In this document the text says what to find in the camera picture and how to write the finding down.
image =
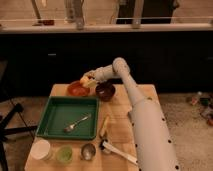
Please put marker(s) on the beige gripper fingers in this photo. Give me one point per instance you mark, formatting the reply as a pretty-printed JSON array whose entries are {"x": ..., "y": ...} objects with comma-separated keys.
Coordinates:
[{"x": 92, "y": 82}]

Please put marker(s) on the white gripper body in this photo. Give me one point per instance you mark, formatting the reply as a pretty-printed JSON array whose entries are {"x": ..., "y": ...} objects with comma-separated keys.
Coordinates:
[{"x": 98, "y": 75}]

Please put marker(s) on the small yellow apple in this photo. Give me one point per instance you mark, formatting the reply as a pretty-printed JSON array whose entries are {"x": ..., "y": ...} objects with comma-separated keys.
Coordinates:
[{"x": 84, "y": 80}]

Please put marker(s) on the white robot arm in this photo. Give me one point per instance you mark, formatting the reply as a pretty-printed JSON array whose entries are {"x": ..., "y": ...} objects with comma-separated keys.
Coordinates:
[{"x": 154, "y": 147}]

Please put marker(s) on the orange red bowl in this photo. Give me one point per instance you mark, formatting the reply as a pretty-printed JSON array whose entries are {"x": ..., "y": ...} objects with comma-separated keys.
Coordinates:
[{"x": 76, "y": 89}]

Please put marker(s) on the dark brown bowl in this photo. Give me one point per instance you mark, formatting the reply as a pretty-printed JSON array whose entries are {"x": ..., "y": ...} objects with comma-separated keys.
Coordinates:
[{"x": 105, "y": 91}]

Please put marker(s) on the silver metal fork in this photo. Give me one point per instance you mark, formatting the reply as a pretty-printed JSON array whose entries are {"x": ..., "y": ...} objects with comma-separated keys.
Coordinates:
[{"x": 72, "y": 126}]

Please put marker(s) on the green plastic tray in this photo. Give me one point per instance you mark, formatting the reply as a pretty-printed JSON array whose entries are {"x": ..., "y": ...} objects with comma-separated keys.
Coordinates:
[{"x": 60, "y": 112}]

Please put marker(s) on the white dish brush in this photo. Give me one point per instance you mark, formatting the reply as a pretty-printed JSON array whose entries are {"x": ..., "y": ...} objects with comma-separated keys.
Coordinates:
[{"x": 108, "y": 148}]

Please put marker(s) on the small metal cup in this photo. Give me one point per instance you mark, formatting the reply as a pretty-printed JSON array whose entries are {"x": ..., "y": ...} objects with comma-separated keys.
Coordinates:
[{"x": 88, "y": 151}]

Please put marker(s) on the green plastic cup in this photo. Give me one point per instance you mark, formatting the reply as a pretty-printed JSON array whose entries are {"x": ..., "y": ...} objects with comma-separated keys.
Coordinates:
[{"x": 64, "y": 154}]

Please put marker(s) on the white plastic cup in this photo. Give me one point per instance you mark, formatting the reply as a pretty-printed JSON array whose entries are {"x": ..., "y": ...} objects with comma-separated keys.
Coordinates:
[{"x": 41, "y": 150}]

